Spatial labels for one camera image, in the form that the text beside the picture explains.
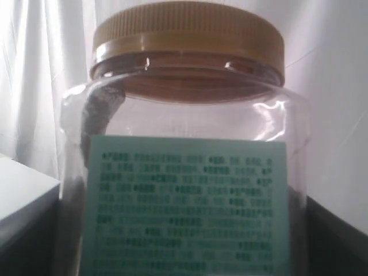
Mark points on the gold lid clear jar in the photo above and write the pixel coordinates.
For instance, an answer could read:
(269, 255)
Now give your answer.
(185, 153)

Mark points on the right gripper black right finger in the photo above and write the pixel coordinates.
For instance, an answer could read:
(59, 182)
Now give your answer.
(333, 246)

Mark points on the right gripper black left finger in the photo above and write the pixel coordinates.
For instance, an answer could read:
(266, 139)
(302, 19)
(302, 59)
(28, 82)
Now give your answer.
(27, 241)

